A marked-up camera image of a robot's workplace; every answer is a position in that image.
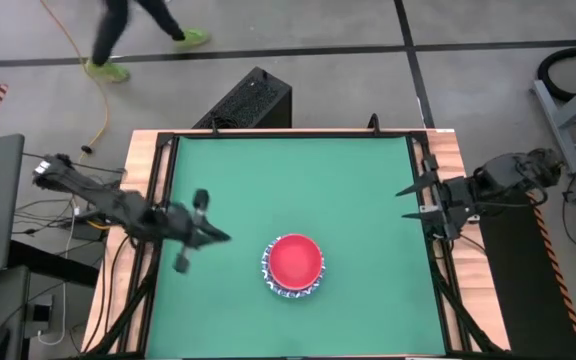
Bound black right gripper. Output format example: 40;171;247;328
396;154;482;241

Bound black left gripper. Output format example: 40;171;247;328
165;188;232;274

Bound blue patterned white plate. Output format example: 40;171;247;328
260;239;327;298
271;291;322;300

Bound red bowl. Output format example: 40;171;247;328
267;233;325;292

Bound wooden table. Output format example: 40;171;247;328
81;128;512;359

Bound long black orange-striped mat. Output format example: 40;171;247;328
472;192;576;360

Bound black power supply box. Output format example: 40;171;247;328
65;219;107;244

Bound black speaker box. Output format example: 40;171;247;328
191;66;293;130

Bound green table mat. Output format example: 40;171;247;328
145;135;448;357

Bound grey metal stand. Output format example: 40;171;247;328
530;69;576;175

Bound black desk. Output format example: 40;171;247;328
0;239;100;360

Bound grey power adapter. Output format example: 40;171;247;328
23;294;55;339

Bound person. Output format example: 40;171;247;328
85;0;213;84

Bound black metal table frame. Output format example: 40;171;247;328
87;128;507;360

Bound thin black cable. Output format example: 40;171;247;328
22;152;125;175

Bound white cable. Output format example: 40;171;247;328
36;204;80;347

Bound yellow floor cable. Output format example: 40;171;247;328
37;0;112;207

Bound black vacuum hose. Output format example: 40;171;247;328
536;45;576;104

